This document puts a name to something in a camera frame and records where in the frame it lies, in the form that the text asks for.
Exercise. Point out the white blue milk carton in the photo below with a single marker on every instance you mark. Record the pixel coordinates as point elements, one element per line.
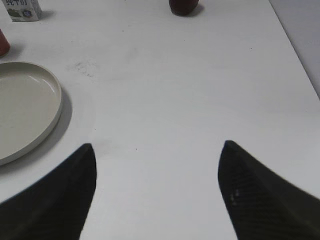
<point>23,10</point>

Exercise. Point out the dark red avocado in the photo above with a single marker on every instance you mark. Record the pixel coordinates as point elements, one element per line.
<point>182,7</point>

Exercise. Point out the red cola can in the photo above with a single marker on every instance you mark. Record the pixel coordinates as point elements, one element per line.
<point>4,44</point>

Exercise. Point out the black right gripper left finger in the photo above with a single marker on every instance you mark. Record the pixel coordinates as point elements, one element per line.
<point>56,206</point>

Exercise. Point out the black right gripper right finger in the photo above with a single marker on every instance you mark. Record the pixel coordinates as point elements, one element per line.
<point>261,204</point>

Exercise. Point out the beige round plate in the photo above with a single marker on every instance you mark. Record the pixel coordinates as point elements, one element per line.
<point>31,101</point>

